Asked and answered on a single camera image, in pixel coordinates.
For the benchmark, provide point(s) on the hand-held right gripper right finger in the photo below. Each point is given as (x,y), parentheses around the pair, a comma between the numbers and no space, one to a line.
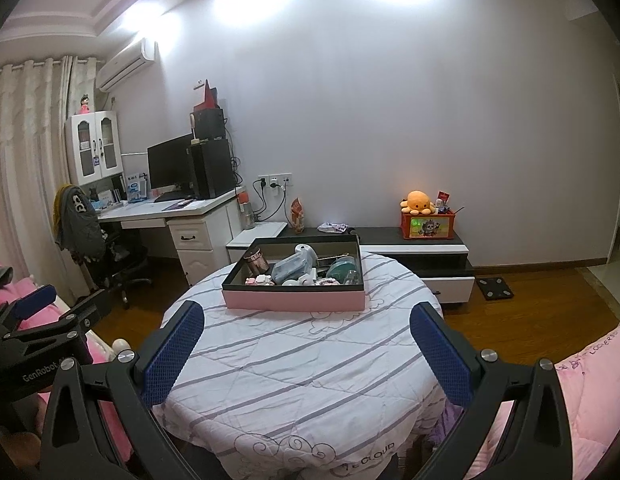
(442,355)

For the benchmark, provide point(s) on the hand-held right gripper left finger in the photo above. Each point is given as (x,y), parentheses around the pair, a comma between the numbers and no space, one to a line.
(172,355)

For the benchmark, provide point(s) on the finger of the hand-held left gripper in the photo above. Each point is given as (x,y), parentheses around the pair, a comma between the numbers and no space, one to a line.
(35,302)
(75,317)

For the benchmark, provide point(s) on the pink box with dark rim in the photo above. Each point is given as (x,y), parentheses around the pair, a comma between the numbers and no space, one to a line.
(295,300)

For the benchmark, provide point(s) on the clear plastic case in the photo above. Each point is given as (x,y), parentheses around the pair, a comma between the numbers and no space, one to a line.
(289,269)

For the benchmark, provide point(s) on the white electric shaver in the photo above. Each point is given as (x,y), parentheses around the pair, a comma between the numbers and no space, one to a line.
(306,254)

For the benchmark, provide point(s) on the pink plush blanket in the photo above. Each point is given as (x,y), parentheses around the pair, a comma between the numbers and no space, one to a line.
(20,295)

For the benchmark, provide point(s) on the black office chair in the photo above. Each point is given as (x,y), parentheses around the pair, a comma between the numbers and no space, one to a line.
(120,265)

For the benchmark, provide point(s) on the black bathroom scale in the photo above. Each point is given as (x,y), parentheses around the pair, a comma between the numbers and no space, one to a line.
(495,288)

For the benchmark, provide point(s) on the grey skull hoodie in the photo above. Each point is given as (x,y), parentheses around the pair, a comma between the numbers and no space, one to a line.
(77,225)

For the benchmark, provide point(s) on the black white low cabinet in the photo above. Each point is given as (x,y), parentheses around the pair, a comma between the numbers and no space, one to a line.
(429,260)

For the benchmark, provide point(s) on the white desk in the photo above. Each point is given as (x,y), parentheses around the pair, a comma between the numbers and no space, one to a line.
(200,235)

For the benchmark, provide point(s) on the rose gold jar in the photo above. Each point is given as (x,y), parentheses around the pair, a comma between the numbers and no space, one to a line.
(255,261)

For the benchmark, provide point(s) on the red toy box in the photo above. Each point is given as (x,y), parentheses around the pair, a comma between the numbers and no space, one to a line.
(429,227)

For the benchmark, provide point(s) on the teal round case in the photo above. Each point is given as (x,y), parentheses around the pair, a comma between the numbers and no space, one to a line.
(342,267)

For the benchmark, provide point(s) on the blue boxes on desk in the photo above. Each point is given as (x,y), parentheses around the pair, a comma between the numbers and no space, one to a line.
(136,189)

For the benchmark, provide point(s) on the beige curtain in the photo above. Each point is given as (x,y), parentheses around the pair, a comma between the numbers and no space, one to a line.
(25,160)

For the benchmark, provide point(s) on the pink printed quilt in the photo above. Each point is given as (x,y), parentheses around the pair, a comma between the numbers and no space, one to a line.
(589,385)

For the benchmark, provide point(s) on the black keyboard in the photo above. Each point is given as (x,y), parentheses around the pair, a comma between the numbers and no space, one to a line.
(167,198)

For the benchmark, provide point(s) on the orange octopus plush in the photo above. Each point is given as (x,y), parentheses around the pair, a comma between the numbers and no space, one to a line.
(417,201)

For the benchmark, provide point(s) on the small red white packet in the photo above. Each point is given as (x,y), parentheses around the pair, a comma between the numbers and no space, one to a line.
(443,197)

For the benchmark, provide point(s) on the clear bottle with red cap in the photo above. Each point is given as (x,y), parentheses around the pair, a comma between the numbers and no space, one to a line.
(247,215)

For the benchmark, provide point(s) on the white hutch cabinet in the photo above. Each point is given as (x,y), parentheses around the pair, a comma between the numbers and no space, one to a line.
(92,147)

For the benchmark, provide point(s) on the white crumpled cloth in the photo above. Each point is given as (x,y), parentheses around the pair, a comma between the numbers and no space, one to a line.
(334,227)

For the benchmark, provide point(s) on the black computer monitor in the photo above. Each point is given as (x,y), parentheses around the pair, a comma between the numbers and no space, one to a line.
(170,165)

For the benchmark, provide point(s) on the red snack bag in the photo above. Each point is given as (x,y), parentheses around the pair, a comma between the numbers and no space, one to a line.
(297,217)

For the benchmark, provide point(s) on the black computer tower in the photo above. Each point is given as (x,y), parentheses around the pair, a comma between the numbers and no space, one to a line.
(212,170)

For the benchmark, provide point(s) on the small pink doll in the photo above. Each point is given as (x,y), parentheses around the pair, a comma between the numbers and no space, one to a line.
(84,105)

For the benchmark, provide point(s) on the black speaker box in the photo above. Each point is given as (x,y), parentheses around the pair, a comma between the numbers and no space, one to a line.
(210,125)

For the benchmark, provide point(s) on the white air conditioner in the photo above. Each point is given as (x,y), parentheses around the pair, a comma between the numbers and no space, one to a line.
(125,67)

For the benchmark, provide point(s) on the red triangular ornament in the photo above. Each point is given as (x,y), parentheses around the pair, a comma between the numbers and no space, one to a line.
(209,97)

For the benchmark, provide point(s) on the white bed frame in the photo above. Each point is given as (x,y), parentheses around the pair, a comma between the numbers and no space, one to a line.
(117,346)

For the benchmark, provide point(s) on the white wall power outlet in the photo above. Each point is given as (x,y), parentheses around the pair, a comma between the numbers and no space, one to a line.
(275,181)

